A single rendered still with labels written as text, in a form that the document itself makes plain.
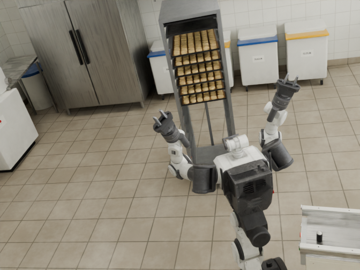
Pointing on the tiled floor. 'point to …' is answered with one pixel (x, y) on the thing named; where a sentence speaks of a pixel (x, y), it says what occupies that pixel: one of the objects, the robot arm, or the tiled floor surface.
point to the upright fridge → (90, 50)
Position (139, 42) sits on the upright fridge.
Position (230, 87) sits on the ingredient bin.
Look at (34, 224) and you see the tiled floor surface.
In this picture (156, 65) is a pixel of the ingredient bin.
